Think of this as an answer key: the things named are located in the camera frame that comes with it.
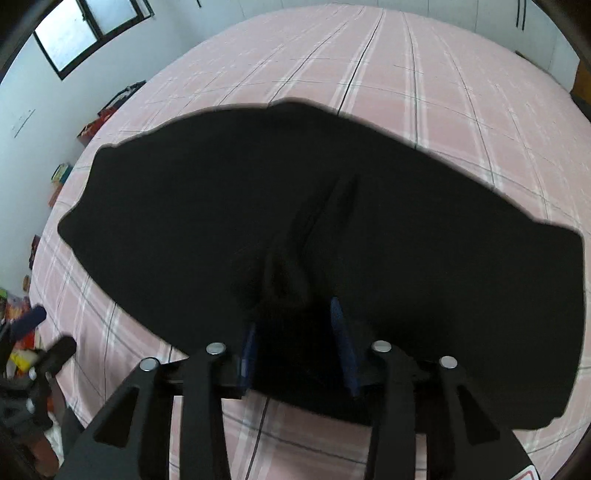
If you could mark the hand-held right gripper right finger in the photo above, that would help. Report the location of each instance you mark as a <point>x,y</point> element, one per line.
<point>344,350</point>

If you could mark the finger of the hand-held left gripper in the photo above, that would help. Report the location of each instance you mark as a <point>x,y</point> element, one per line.
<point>28,321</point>
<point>57,353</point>

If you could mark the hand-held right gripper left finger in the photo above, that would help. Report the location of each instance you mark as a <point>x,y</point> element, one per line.
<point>249,353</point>

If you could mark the black pants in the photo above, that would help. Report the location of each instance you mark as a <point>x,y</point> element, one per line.
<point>207,207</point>

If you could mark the person's left forearm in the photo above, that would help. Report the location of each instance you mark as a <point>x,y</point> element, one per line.
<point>40,454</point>

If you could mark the row of colourful boxes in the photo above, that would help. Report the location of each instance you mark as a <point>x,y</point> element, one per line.
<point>92,127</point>

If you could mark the dark blue bag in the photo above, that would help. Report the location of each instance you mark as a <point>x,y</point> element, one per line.
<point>127,92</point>

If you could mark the black framed window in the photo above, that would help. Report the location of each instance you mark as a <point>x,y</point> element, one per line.
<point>64,41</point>

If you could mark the pink plaid bed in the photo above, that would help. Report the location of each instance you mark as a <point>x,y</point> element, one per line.
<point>369,69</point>

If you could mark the brown wooden headboard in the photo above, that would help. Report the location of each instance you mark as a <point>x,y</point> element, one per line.
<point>581,78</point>

